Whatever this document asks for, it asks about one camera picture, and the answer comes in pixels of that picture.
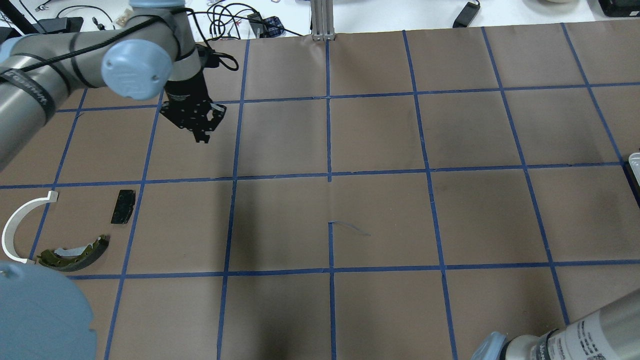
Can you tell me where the black power adapter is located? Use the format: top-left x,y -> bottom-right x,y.
452,0 -> 482,28

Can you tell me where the green brake shoe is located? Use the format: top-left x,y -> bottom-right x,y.
36,234 -> 110,272

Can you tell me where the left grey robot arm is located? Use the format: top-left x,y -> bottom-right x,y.
0,0 -> 226,360

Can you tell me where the white tray edge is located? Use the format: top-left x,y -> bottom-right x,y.
625,152 -> 640,202

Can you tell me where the white curved plastic bracket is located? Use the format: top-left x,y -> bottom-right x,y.
1,191 -> 59,264

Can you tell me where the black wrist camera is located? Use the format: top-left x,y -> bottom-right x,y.
195,43 -> 221,69

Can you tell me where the black brake pad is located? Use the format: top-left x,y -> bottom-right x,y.
110,189 -> 137,224

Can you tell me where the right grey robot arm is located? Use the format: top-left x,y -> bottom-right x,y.
471,289 -> 640,360

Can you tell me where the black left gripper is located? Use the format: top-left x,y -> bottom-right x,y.
160,75 -> 227,144

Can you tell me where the aluminium frame post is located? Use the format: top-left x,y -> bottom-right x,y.
310,0 -> 336,41

